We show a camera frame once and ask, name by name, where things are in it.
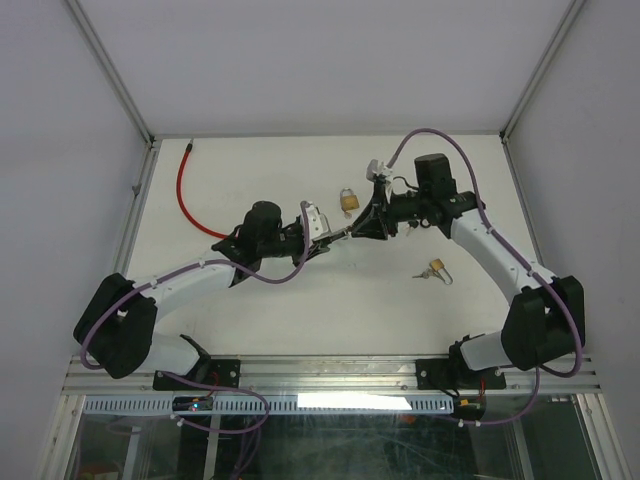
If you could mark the small padlock key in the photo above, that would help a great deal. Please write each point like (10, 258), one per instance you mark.
(424, 274)

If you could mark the white slotted cable duct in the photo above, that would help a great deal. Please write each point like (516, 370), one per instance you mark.
(302, 403)

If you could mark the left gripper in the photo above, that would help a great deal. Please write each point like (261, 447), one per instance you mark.
(302, 251)

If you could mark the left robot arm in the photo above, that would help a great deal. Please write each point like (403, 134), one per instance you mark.
(117, 332)

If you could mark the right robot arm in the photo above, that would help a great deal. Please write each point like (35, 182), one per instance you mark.
(546, 317)

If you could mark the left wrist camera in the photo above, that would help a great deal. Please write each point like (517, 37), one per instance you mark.
(317, 222)

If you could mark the large brass padlock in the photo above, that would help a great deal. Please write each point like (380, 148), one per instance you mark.
(349, 202)

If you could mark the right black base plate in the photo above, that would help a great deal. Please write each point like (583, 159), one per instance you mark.
(435, 372)

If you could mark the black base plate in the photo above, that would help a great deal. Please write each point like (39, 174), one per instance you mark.
(214, 372)
(435, 372)

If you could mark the small brass padlock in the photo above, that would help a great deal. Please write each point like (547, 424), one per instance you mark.
(438, 270)

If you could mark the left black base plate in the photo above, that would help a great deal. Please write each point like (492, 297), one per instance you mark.
(214, 372)

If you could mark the red cable lock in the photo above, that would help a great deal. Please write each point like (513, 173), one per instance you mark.
(181, 200)

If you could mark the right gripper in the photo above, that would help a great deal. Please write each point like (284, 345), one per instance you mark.
(372, 225)

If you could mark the black keys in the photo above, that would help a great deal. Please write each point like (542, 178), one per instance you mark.
(411, 229)

